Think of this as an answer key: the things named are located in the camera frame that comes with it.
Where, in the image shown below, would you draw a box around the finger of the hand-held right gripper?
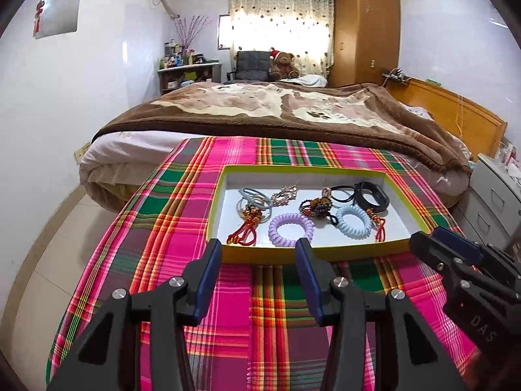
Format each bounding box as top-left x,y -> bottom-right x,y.
431,226 -> 487,263
408,231 -> 462,282

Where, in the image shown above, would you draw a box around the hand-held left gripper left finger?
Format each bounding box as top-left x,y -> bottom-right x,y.
47,238 -> 224,391

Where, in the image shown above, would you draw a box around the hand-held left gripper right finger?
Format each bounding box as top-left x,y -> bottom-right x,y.
295,237 -> 469,391

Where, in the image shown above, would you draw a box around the red knotted cord charm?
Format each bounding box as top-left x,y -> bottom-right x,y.
365,208 -> 387,243

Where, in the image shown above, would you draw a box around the purple spiral hair tie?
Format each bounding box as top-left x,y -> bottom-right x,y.
268,213 -> 315,248

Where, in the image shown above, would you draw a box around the red beaded tassel charm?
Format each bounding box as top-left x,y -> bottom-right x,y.
226,207 -> 261,247

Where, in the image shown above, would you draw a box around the light blue spiral hair tie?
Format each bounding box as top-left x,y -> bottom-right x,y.
334,205 -> 373,239

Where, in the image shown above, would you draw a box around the brown bead bracelet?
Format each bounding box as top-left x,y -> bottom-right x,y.
299,196 -> 332,217

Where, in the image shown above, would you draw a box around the thin black hair tie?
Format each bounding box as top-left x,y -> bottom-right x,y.
321,184 -> 361,205

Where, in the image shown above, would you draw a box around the rhinestone hair clip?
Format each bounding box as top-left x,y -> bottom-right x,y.
269,180 -> 301,208

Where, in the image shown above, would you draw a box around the grey hair ties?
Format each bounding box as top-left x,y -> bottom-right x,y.
237,187 -> 273,216

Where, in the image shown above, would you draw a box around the white box with yellow-green rim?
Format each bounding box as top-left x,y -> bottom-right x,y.
207,165 -> 432,265

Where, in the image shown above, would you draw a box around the grey nightstand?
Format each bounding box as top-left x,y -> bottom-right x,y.
452,152 -> 521,253

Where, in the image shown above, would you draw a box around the black wristband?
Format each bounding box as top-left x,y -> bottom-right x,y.
354,181 -> 389,212

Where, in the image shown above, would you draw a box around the pink green plaid cloth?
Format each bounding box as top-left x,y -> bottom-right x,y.
46,136 -> 479,391

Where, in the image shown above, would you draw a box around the clutter on nightstand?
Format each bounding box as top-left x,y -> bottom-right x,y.
494,140 -> 521,172

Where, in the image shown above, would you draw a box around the wooden bed with pale bedding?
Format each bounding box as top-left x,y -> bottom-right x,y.
78,77 -> 509,214

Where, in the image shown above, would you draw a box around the brown printed blanket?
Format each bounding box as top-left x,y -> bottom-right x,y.
93,81 -> 473,174

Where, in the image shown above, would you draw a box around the white desk shelf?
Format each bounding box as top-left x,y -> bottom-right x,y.
158,63 -> 224,96

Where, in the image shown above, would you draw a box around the white pillow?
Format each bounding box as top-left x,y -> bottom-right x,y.
291,73 -> 328,87

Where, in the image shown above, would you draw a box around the black chair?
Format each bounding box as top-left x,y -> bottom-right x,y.
226,51 -> 271,84

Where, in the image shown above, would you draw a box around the brown teddy bear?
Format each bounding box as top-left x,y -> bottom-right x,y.
269,48 -> 300,80

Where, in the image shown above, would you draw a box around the group of bottles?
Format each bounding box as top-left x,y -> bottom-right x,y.
160,41 -> 208,70

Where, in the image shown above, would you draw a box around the wooden wardrobe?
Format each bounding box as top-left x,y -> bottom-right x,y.
328,0 -> 401,88

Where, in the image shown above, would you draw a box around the small window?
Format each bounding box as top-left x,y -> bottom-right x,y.
218,14 -> 232,50

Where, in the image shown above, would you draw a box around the purple dried branches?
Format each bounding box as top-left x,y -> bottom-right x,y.
173,14 -> 212,50

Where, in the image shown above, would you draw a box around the patterned curtain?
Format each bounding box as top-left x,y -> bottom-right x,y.
228,0 -> 336,77

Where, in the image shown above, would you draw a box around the silver wall poster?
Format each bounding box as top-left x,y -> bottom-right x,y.
33,0 -> 82,39

